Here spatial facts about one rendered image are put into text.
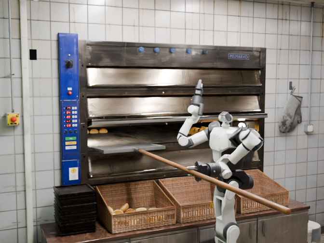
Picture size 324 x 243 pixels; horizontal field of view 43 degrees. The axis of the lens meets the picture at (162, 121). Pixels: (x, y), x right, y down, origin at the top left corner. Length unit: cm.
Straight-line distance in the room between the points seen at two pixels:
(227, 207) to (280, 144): 158
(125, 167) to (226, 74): 135
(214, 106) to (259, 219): 113
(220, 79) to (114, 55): 109
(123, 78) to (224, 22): 118
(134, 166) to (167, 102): 66
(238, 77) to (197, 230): 158
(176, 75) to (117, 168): 102
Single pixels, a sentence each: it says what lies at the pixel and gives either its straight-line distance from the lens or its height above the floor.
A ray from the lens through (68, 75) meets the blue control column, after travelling 348.
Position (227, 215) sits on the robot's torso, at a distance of 320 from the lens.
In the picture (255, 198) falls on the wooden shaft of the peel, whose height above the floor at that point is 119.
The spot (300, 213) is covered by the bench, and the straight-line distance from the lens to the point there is 416.
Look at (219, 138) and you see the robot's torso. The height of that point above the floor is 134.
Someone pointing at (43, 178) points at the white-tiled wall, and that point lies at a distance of 357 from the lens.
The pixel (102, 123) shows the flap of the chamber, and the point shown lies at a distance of 344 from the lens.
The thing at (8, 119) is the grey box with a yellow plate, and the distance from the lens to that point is 339.
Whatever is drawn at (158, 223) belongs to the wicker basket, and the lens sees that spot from 342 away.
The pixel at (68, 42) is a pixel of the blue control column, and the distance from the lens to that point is 350.
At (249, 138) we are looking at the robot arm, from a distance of 261.
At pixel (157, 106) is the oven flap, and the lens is 376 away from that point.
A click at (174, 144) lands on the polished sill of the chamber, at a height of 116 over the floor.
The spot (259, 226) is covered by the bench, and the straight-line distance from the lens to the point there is 389.
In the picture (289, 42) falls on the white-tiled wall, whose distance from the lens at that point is 458.
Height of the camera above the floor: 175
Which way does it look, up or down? 5 degrees down
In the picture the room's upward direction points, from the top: straight up
